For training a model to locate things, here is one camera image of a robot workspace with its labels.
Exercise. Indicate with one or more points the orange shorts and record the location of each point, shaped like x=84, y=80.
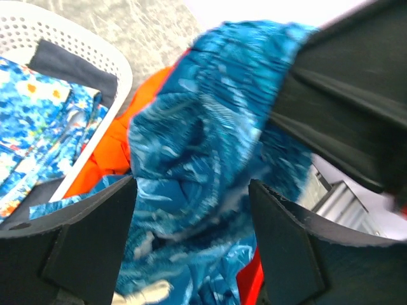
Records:
x=112, y=154

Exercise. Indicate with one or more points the blue floral shorts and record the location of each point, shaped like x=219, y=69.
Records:
x=45, y=122

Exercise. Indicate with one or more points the white perforated plastic basket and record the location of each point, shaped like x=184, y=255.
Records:
x=23, y=25

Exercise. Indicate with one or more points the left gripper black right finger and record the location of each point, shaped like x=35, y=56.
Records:
x=308, y=259

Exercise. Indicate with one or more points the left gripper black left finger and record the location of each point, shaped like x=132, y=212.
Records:
x=77, y=249

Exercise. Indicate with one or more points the blue shark print shorts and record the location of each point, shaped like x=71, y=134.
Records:
x=193, y=152

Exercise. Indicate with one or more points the red plastic tray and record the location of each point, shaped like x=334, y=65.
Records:
x=250, y=280

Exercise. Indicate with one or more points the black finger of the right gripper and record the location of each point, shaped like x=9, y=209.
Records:
x=345, y=96

